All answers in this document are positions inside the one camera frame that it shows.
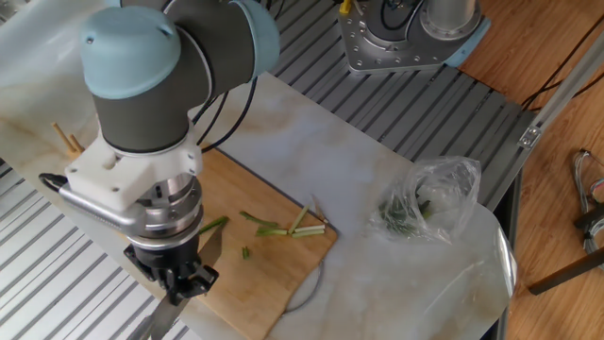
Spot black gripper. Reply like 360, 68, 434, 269
123, 233, 221, 306

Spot steel cleaver knife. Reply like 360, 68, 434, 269
126, 224, 226, 340

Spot green garlic stalk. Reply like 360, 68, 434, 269
197, 215, 230, 236

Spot cut green garlic leaf piece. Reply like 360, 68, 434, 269
239, 210, 279, 229

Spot chopped green garlic leaves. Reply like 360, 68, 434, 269
377, 195, 433, 235

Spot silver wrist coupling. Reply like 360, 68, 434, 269
125, 172, 205, 251

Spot wooden peg dish rack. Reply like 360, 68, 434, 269
50, 121, 87, 158

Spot clear plastic bag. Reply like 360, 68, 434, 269
367, 155, 482, 246

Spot black metal bar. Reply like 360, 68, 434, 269
527, 247, 604, 297
573, 205, 604, 230

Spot wooden cutting board metal handle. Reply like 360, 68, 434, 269
188, 145, 339, 340

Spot silver wrist camera bar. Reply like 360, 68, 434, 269
59, 181, 143, 230

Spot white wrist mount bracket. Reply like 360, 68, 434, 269
64, 125, 204, 212

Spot black gripper cable bundle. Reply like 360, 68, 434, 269
38, 75, 260, 193

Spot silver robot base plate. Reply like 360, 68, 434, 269
339, 0, 454, 75

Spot black floor cables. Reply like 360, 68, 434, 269
521, 13, 604, 112

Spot grey coloured cable bundle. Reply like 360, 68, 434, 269
574, 148, 604, 254

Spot aluminium frame post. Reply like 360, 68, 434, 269
516, 28, 604, 151

